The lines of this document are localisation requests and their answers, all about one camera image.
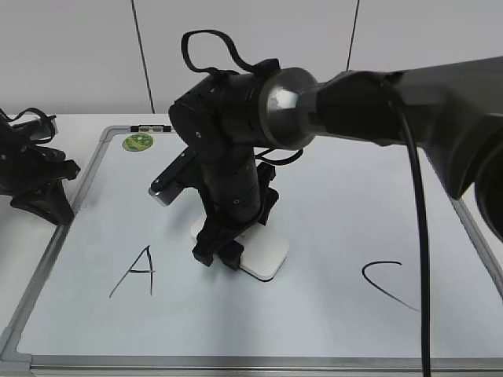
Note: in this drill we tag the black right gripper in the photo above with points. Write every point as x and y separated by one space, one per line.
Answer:
217 119

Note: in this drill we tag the green round magnet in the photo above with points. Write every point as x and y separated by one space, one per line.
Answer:
138 142

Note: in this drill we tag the white whiteboard eraser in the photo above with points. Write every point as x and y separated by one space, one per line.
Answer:
263 252

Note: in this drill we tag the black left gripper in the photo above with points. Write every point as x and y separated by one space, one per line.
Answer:
31 170

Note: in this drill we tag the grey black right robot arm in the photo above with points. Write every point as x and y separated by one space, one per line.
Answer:
452 112

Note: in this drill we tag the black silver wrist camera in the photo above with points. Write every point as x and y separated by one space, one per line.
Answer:
168 185

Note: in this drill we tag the white magnetic whiteboard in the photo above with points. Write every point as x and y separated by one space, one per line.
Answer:
118 292

